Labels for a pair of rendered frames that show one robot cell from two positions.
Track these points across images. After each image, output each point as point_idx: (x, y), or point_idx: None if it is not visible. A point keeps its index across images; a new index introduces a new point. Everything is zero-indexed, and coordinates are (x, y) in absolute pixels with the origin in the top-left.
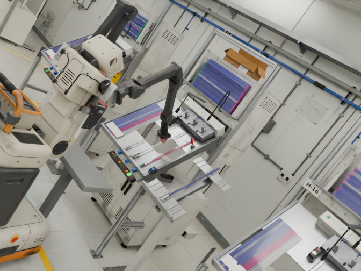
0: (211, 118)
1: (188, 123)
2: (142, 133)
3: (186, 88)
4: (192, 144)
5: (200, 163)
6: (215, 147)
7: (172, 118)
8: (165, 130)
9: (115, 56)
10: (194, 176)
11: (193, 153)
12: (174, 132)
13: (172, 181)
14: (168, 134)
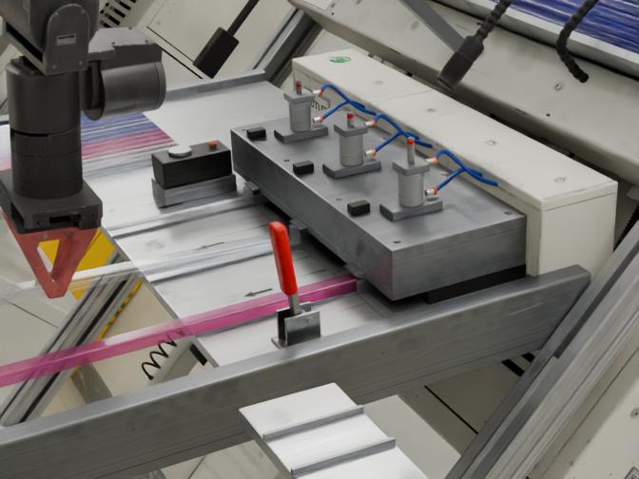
0: (500, 139)
1: (304, 170)
2: (51, 341)
3: (342, 5)
4: (293, 300)
5: (312, 435)
6: (529, 370)
7: (97, 9)
8: (47, 143)
9: None
10: None
11: (292, 384)
12: (188, 239)
13: None
14: (87, 196)
